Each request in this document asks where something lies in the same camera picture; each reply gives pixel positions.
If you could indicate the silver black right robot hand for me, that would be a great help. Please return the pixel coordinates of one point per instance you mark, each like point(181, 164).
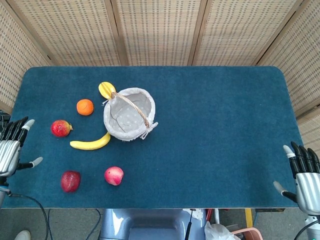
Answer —
point(308, 187)

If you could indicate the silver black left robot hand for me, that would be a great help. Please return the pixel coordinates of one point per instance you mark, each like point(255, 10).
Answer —
point(8, 155)

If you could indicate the orange fruit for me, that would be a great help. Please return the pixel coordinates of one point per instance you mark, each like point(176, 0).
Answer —
point(85, 107)

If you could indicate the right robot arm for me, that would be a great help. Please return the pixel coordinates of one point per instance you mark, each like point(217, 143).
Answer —
point(314, 228)

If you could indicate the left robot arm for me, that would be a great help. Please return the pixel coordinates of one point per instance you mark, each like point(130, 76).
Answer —
point(2, 192)

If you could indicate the pink plastic container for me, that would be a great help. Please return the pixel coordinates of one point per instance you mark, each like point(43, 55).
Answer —
point(250, 235)

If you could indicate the woven screen panel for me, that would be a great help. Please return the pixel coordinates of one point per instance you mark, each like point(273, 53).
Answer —
point(305, 62)
point(160, 32)
point(15, 62)
point(75, 32)
point(240, 32)

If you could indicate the wicker basket with cloth liner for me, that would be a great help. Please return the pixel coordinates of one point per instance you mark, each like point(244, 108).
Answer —
point(130, 112)

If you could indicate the red pomegranate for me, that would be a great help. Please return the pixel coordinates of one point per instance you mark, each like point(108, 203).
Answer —
point(60, 128)

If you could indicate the dark red apple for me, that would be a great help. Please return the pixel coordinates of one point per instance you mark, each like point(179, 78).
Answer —
point(70, 181)

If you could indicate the yellow banana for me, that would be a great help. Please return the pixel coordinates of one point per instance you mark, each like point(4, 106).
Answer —
point(87, 145)

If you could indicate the white shoe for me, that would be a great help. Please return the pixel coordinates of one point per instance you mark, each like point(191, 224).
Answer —
point(22, 235)

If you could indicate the white plastic bag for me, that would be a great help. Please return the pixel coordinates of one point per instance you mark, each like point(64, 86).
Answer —
point(217, 232)

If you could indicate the pink peach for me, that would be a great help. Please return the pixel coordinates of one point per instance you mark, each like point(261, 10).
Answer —
point(114, 175)

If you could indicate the yellow star fruit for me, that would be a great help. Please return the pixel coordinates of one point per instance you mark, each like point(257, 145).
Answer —
point(105, 88)

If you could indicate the blue table cloth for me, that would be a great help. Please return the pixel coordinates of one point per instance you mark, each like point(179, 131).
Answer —
point(200, 137)

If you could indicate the thin black rod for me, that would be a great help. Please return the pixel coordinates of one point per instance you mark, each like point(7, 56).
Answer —
point(190, 225)

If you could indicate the grey blue robot torso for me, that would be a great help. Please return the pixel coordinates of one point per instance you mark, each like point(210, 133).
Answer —
point(150, 225)

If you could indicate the yellow post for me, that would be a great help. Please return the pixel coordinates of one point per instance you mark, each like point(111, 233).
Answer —
point(248, 217)

